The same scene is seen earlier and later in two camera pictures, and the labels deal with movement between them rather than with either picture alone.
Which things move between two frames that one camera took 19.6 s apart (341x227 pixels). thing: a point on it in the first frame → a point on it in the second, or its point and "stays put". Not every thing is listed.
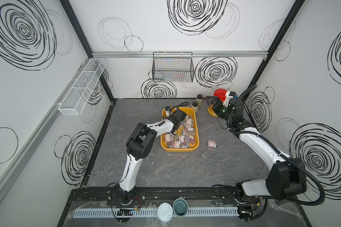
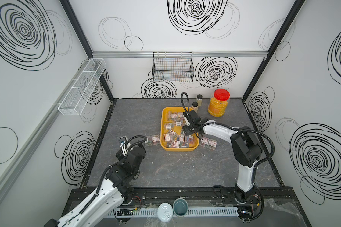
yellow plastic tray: [187, 138] stays put
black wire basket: [173, 66] stays put
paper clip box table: [211, 145] stays put
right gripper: [215, 100] → [185, 130]
